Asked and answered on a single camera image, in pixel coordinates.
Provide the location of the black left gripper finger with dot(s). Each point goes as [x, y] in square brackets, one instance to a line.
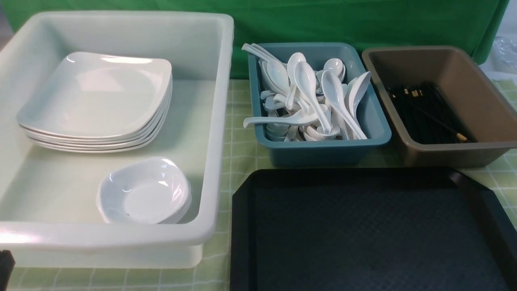
[7, 264]

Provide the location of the large white square plate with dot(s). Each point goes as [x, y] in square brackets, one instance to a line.
[90, 95]

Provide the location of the large white plastic tub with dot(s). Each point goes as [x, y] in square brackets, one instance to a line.
[48, 213]

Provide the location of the stack of white small dishes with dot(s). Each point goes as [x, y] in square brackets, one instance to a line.
[151, 191]

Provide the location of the stack of white square plates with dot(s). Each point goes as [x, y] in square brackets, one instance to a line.
[116, 144]

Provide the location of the pile of white spoons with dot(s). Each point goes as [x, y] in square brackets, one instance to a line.
[303, 101]

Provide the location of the black plastic serving tray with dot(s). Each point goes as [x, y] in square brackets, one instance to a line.
[369, 229]

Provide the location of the green backdrop cloth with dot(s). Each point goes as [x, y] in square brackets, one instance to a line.
[470, 25]

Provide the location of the black chopsticks bundle in bin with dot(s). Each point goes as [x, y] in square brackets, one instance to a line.
[427, 116]

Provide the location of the brown plastic chopstick bin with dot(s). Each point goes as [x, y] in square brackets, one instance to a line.
[478, 103]

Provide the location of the green checkered tablecloth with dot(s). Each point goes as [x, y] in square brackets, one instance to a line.
[242, 155]

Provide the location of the clear plastic sheet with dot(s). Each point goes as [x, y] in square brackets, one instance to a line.
[504, 53]

